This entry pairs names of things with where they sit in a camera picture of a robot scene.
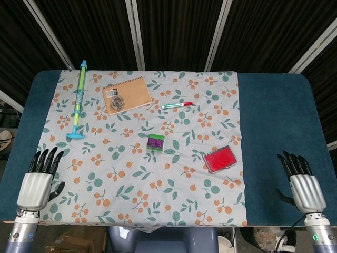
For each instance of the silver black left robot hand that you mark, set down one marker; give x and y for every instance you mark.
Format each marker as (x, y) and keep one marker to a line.
(34, 189)

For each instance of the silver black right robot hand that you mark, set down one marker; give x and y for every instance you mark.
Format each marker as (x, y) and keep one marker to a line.
(308, 192)

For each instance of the small purple building block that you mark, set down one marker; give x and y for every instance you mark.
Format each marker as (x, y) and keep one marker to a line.
(156, 143)

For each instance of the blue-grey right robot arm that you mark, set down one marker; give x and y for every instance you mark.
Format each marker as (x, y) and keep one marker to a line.
(318, 234)

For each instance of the green blue toy syringe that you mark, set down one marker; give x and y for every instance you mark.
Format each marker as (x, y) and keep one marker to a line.
(78, 97)

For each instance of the floral printed tablecloth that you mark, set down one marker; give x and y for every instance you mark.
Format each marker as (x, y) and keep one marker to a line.
(158, 195)

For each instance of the green toy brick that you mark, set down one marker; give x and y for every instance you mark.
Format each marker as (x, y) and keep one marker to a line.
(158, 136)

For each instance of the white shoe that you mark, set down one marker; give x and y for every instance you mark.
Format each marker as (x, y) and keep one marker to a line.
(5, 138)

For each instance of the clear plastic bag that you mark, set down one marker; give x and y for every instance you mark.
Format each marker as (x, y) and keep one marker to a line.
(268, 237)

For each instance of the cardboard box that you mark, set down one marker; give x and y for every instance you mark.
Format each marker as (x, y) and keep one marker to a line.
(79, 241)

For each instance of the teal felt table cover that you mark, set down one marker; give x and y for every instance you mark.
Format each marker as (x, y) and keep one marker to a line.
(273, 118)

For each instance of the red ink pad case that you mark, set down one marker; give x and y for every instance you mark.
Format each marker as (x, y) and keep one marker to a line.
(219, 159)

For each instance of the white round bin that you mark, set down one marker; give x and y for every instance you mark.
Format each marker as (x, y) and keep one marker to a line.
(225, 245)

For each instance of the clear round box of clips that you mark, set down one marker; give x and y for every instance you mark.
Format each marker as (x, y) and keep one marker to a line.
(117, 103)

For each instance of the blue-grey robot torso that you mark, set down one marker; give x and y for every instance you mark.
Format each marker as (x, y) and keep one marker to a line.
(163, 241)

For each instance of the brown spiral notebook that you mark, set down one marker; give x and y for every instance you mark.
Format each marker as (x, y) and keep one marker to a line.
(134, 92)

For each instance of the red capped marker pen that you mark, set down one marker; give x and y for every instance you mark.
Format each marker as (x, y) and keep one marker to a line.
(175, 106)

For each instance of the dark folding partition screen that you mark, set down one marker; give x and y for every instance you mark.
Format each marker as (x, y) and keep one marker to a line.
(179, 31)

